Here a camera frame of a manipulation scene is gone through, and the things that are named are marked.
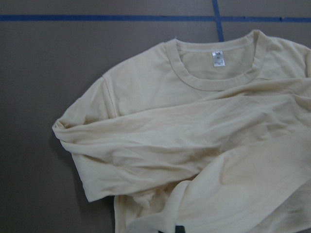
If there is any cream long-sleeve graphic shirt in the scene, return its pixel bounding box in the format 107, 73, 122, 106
52, 30, 311, 233

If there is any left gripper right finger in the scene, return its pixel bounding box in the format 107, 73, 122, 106
175, 225, 185, 233

